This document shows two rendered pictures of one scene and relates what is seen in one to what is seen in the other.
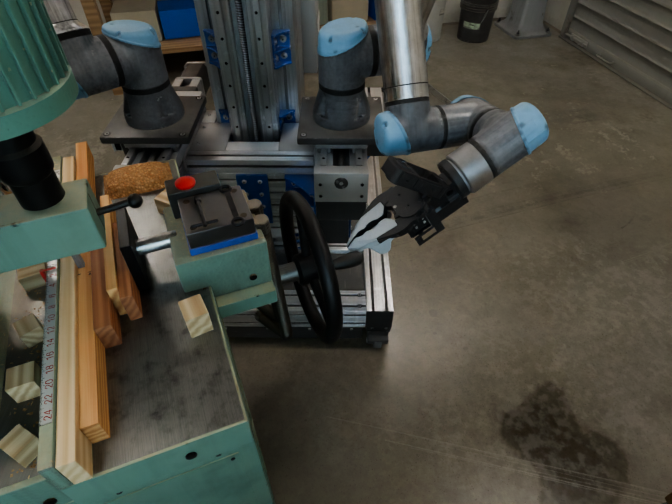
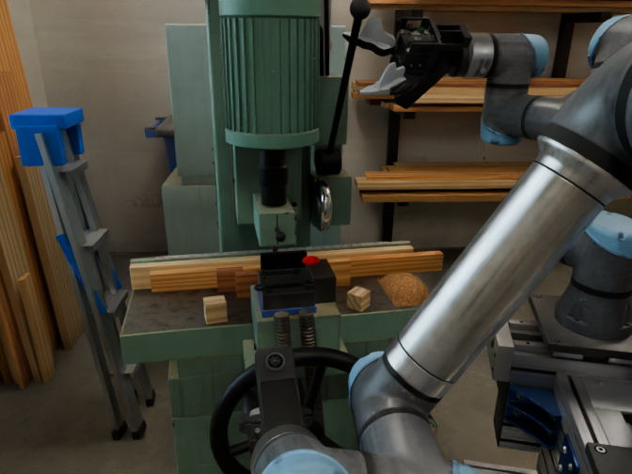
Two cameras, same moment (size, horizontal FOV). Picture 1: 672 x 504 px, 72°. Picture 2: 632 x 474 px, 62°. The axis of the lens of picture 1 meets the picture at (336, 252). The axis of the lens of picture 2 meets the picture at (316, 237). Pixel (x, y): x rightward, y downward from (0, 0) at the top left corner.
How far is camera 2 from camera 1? 0.94 m
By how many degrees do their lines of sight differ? 82
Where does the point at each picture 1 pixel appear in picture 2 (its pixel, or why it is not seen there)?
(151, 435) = (141, 304)
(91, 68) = not seen: hidden behind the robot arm
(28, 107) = (235, 134)
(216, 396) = (148, 324)
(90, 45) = not seen: hidden behind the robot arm
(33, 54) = (245, 112)
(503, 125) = (294, 445)
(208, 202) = (294, 277)
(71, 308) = (236, 260)
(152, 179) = (395, 290)
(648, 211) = not seen: outside the picture
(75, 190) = (280, 210)
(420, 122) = (366, 387)
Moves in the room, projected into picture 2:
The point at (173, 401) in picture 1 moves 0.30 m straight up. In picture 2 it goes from (158, 310) to (140, 152)
